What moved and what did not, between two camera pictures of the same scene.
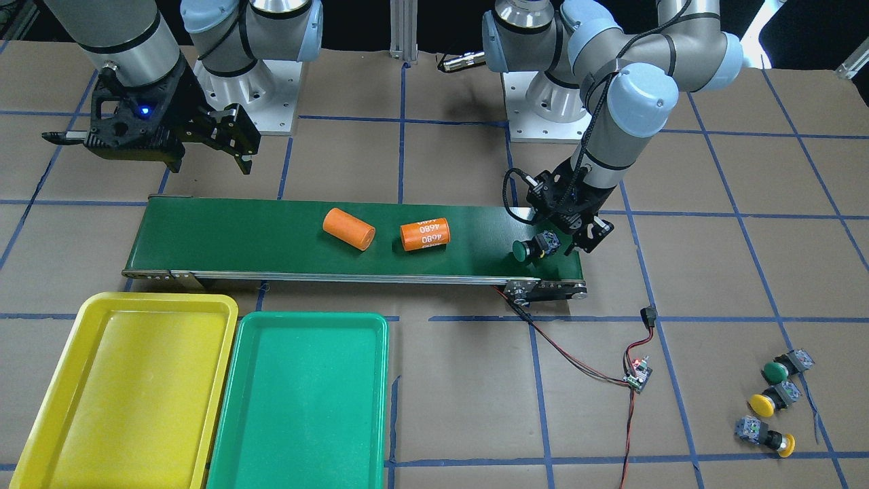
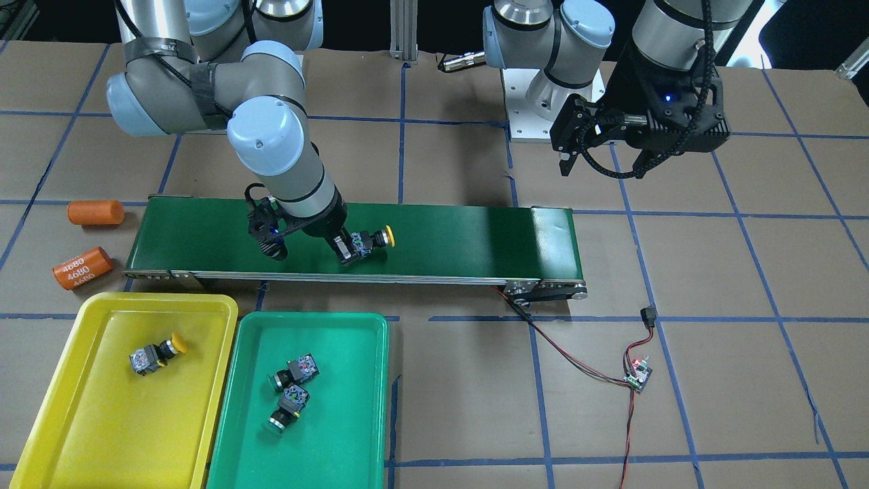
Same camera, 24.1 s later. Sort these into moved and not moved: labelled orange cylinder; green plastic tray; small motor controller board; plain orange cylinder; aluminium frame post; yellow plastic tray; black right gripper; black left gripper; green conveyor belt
Moved: labelled orange cylinder; black left gripper; black right gripper; plain orange cylinder
Not moved: green conveyor belt; small motor controller board; aluminium frame post; yellow plastic tray; green plastic tray
